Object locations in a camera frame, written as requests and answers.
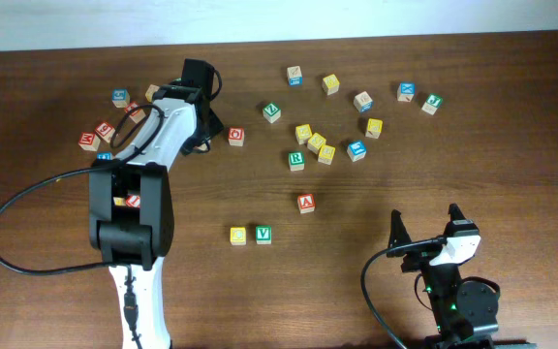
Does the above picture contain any yellow block front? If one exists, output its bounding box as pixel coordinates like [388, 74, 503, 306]
[318, 144, 336, 165]

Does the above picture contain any blue X block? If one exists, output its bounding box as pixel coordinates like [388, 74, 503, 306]
[397, 82, 416, 102]

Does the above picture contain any red a block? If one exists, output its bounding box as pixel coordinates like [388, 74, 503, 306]
[125, 102, 146, 124]
[297, 194, 316, 214]

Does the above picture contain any yellow block back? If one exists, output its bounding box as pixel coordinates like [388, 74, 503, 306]
[295, 124, 313, 144]

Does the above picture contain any blue side far block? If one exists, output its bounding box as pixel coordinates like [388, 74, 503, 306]
[287, 66, 303, 86]

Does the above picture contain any blue I leaf block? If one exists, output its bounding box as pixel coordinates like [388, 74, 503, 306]
[347, 141, 367, 162]

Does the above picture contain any yellow block left lower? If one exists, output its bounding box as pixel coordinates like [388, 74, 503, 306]
[113, 197, 125, 206]

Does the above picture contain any red I block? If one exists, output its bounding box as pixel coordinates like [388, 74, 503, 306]
[125, 195, 140, 208]

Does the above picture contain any red M block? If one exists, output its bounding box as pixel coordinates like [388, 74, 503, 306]
[78, 132, 101, 151]

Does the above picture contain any blue D wooden block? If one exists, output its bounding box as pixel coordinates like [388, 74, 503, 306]
[354, 91, 373, 112]

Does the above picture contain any green V block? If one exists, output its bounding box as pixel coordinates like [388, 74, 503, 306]
[255, 225, 272, 244]

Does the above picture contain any blue H block upper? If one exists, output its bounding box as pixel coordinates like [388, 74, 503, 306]
[97, 152, 113, 160]

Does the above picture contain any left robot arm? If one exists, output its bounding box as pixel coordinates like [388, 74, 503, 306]
[89, 85, 210, 348]

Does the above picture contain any plain wooden yellow block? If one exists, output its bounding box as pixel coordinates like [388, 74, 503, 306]
[145, 84, 160, 103]

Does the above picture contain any green J block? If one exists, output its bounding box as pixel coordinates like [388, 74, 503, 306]
[421, 94, 444, 115]

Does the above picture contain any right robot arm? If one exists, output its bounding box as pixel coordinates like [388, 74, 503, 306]
[397, 204, 537, 349]

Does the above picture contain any red 9 block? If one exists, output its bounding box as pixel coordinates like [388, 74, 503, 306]
[95, 121, 115, 143]

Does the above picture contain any blue 5 block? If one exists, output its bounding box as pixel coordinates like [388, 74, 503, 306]
[111, 88, 130, 109]

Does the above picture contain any yellow block middle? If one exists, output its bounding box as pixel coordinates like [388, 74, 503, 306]
[307, 133, 326, 154]

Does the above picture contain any yellow C block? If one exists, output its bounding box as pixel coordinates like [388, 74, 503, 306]
[230, 227, 247, 246]

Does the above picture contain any green R block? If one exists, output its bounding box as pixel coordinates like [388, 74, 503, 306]
[288, 151, 305, 172]

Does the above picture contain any yellow top far block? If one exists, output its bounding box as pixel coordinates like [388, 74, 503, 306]
[322, 74, 340, 95]

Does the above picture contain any yellow block with crayon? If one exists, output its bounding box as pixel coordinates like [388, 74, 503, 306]
[365, 118, 384, 139]

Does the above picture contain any red O block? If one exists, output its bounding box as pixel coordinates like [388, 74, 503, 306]
[228, 127, 244, 146]

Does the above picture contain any green Z block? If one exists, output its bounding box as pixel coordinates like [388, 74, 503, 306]
[263, 103, 281, 123]

